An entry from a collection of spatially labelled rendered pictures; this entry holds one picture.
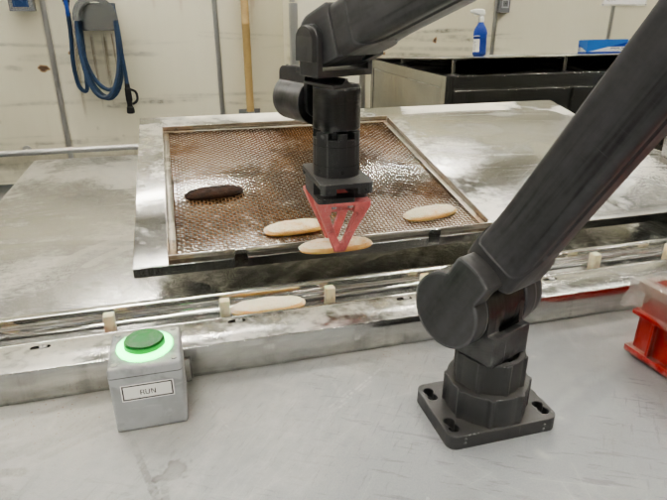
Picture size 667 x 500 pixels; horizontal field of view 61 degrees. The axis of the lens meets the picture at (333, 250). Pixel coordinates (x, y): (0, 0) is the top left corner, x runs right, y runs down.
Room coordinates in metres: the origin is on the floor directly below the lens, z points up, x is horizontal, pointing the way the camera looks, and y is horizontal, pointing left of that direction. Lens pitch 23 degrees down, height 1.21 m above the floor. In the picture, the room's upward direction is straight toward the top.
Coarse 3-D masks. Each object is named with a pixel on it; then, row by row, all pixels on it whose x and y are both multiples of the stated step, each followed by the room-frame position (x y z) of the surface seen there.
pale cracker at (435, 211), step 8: (416, 208) 0.88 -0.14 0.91; (424, 208) 0.88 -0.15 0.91; (432, 208) 0.88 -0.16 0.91; (440, 208) 0.88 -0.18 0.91; (448, 208) 0.89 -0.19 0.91; (456, 208) 0.90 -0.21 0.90; (408, 216) 0.86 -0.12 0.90; (416, 216) 0.86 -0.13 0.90; (424, 216) 0.86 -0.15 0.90; (432, 216) 0.87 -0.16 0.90; (440, 216) 0.87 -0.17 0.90
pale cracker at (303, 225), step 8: (272, 224) 0.81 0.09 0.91; (280, 224) 0.81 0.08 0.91; (288, 224) 0.81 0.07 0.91; (296, 224) 0.81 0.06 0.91; (304, 224) 0.81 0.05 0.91; (312, 224) 0.82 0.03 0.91; (272, 232) 0.80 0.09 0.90; (280, 232) 0.80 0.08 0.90; (288, 232) 0.80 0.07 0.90; (296, 232) 0.80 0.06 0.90; (304, 232) 0.80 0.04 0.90
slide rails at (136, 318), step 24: (576, 264) 0.79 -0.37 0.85; (624, 264) 0.79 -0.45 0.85; (360, 288) 0.71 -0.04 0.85; (384, 288) 0.71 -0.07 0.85; (408, 288) 0.72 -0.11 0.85; (144, 312) 0.64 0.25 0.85; (168, 312) 0.64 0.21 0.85; (192, 312) 0.64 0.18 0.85; (216, 312) 0.64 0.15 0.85; (0, 336) 0.58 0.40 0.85; (24, 336) 0.58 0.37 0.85
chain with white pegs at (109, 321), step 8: (664, 248) 0.83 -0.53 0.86; (592, 256) 0.79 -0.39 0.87; (600, 256) 0.78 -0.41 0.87; (664, 256) 0.82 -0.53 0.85; (592, 264) 0.78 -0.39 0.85; (328, 288) 0.67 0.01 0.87; (328, 296) 0.67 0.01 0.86; (224, 304) 0.63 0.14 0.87; (104, 312) 0.60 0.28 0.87; (112, 312) 0.60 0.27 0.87; (224, 312) 0.63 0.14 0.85; (104, 320) 0.59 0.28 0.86; (112, 320) 0.60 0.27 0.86; (104, 328) 0.59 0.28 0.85; (112, 328) 0.60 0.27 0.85
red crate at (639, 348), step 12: (636, 312) 0.59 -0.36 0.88; (648, 324) 0.58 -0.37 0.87; (636, 336) 0.59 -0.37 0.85; (648, 336) 0.57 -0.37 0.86; (660, 336) 0.56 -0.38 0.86; (624, 348) 0.59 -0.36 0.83; (636, 348) 0.58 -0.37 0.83; (648, 348) 0.56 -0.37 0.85; (660, 348) 0.56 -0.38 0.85; (648, 360) 0.56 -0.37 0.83; (660, 360) 0.55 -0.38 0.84; (660, 372) 0.54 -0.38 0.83
